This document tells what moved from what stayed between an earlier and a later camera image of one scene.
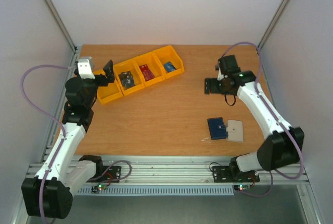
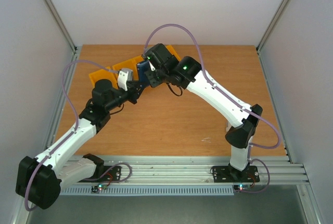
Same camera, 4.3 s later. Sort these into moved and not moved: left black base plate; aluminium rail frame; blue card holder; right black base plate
Moved: blue card holder
Not moved: right black base plate; left black base plate; aluminium rail frame
